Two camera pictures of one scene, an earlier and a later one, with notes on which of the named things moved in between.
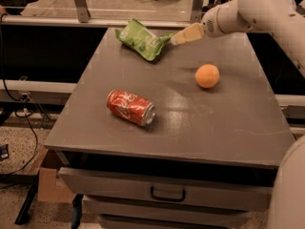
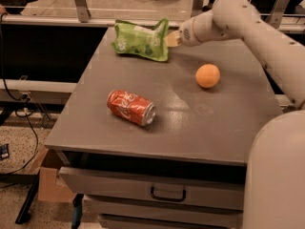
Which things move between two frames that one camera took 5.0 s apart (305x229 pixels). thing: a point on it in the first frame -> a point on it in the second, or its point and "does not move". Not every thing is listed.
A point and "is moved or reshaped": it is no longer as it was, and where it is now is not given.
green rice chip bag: [142, 39] is moved or reshaped
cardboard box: [51, 188] does not move
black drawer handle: [167, 198] does not move
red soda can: [135, 108] does not move
